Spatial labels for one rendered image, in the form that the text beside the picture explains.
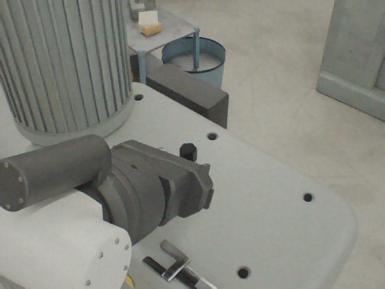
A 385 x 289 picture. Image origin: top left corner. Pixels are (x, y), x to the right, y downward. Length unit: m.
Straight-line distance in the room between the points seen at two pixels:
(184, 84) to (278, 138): 2.47
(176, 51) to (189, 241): 2.92
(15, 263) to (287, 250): 0.33
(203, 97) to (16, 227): 0.74
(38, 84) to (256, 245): 0.34
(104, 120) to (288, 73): 3.60
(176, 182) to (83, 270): 0.17
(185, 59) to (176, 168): 2.91
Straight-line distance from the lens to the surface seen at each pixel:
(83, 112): 0.61
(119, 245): 0.30
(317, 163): 3.33
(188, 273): 0.50
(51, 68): 0.56
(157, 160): 0.45
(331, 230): 0.56
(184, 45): 3.39
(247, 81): 3.99
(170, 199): 0.41
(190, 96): 0.98
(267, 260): 0.52
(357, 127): 3.74
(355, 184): 3.27
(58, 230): 0.28
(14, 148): 0.88
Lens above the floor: 2.33
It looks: 45 degrees down
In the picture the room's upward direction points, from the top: straight up
